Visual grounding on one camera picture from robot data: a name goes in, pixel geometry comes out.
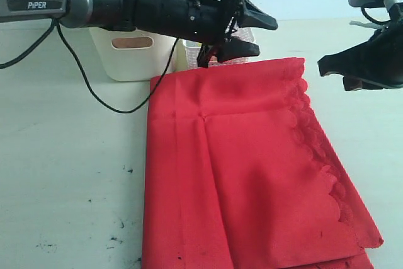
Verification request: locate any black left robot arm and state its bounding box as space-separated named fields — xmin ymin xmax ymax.
xmin=1 ymin=0 xmax=278 ymax=67

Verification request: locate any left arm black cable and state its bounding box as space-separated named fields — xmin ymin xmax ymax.
xmin=0 ymin=0 xmax=208 ymax=115

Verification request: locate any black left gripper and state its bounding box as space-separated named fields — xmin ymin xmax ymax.
xmin=132 ymin=0 xmax=278 ymax=67

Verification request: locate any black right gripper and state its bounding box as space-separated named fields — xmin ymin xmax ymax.
xmin=317 ymin=18 xmax=402 ymax=92

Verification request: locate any cream plastic storage bin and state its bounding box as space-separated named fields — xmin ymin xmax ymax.
xmin=89 ymin=28 xmax=175 ymax=82

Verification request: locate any brown round plate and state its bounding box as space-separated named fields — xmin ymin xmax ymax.
xmin=111 ymin=37 xmax=153 ymax=49

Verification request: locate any white perforated plastic basket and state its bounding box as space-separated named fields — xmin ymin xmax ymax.
xmin=183 ymin=28 xmax=255 ymax=69

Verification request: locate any red scalloped tablecloth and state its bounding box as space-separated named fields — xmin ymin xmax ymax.
xmin=142 ymin=57 xmax=383 ymax=268

